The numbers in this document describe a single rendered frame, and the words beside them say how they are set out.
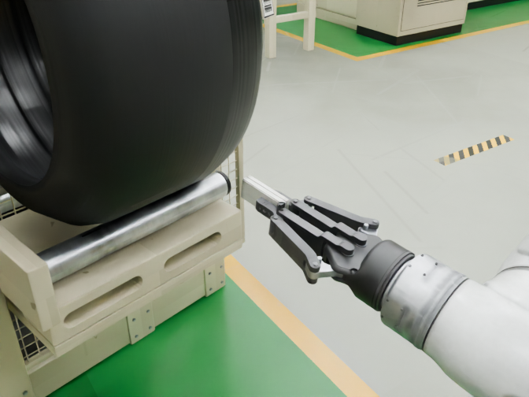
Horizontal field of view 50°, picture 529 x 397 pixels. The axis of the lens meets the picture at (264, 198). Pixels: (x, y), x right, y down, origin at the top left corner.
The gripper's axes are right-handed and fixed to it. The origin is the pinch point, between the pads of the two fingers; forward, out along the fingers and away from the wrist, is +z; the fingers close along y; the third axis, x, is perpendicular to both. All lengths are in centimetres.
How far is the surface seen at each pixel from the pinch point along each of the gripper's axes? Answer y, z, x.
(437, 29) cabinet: -448, 187, 121
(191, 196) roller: -3.5, 17.7, 11.4
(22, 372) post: 26.1, 22.0, 33.6
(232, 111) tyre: -2.4, 9.0, -7.7
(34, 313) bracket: 25.5, 14.2, 14.4
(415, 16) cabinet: -414, 195, 106
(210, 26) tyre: 1.4, 9.9, -19.4
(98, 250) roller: 14.1, 17.1, 12.4
